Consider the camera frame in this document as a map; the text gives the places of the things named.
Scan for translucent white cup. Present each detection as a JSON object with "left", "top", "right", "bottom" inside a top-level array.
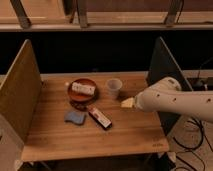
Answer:
[{"left": 106, "top": 78, "right": 123, "bottom": 99}]

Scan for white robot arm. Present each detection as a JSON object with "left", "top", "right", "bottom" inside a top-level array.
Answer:
[{"left": 121, "top": 77, "right": 213, "bottom": 123}]

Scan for blue sponge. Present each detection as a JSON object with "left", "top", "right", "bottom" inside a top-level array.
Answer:
[{"left": 64, "top": 111, "right": 86, "bottom": 125}]

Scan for red white candy bar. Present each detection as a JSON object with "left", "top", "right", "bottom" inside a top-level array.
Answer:
[{"left": 88, "top": 107, "right": 112, "bottom": 130}]

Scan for black cables on floor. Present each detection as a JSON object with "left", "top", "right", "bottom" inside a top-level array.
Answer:
[{"left": 170, "top": 56, "right": 213, "bottom": 171}]

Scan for wooden shelf with posts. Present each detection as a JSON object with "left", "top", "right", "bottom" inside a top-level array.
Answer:
[{"left": 0, "top": 0, "right": 213, "bottom": 32}]

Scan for right dark side panel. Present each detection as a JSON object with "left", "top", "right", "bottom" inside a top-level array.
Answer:
[{"left": 146, "top": 37, "right": 193, "bottom": 136}]

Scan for brown ceramic bowl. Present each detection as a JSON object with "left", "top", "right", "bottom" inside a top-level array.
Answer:
[{"left": 67, "top": 78, "right": 98, "bottom": 103}]

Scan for white rectangular box in bowl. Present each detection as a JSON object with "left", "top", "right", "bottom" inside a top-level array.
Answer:
[{"left": 72, "top": 82, "right": 95, "bottom": 95}]

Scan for left wooden side panel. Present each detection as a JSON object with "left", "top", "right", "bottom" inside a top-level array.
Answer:
[{"left": 0, "top": 39, "right": 42, "bottom": 142}]

